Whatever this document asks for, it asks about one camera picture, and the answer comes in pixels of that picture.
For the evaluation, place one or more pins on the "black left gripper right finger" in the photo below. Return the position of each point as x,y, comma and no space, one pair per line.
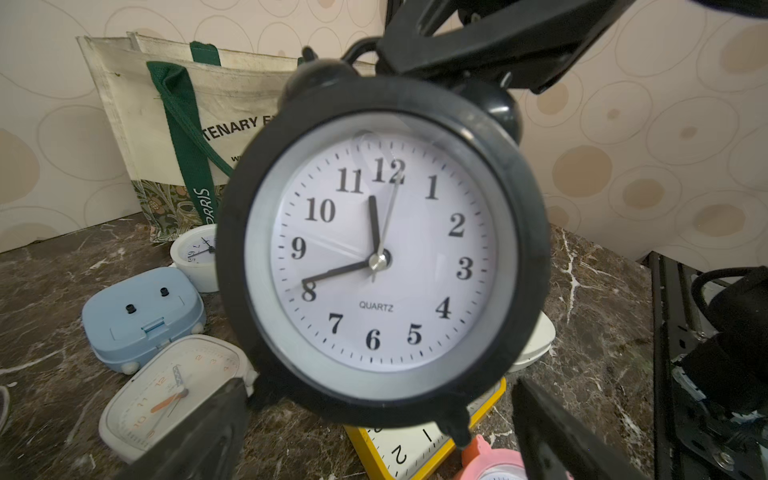
555,445

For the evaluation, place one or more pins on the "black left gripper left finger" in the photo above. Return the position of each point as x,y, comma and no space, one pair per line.
205,445

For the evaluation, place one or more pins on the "black twin-bell alarm clock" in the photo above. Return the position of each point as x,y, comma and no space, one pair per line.
383,249

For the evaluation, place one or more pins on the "pink twin-bell alarm clock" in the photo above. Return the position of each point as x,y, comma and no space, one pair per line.
481,461

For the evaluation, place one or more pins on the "yellow rectangular alarm clock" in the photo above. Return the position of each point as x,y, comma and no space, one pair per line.
404,453

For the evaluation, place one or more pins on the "canvas tote bag green handles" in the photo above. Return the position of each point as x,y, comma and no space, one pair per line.
182,115

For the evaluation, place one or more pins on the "white square clock orange hands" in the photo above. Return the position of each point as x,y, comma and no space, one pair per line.
167,390

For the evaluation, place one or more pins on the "small white round clock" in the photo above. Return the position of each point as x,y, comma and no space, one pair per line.
194,254

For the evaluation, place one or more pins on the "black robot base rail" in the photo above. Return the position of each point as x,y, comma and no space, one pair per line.
710,371

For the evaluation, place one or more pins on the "light blue square clock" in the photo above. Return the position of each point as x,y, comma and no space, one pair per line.
130,322

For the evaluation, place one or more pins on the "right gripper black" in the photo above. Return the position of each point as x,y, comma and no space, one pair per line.
529,44

